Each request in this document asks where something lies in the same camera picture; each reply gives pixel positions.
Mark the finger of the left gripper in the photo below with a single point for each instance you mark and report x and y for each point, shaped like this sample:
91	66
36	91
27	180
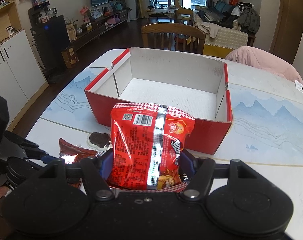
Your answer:
46	159

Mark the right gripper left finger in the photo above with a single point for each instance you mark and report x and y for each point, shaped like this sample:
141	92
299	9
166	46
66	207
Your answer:
105	164

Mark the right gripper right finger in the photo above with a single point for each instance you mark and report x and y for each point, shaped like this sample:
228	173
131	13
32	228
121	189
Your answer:
188	163

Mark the copper brown snack bag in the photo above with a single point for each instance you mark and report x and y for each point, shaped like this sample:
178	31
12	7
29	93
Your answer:
73	154

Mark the red snack bag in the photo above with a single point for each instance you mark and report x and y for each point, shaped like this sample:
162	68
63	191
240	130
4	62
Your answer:
147	140

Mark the chocolate lollipop in blister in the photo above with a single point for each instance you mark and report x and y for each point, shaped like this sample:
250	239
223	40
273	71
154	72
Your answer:
99	140

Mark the red cardboard box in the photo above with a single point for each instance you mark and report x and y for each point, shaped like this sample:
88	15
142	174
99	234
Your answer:
193	83

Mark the white cabinet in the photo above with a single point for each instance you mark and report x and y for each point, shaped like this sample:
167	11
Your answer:
21	79

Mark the blue mountain table mat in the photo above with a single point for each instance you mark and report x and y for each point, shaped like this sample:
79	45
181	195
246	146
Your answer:
266	128

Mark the brown gift bag on floor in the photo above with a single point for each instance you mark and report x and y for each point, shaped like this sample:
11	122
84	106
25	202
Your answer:
70	57

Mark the wooden dining chair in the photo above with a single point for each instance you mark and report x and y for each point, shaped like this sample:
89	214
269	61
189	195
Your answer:
173	36

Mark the sofa with clothes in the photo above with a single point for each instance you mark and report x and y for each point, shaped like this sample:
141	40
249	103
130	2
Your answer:
227	27

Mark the dark tv console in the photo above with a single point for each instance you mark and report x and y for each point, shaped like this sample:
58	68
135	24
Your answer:
100	26

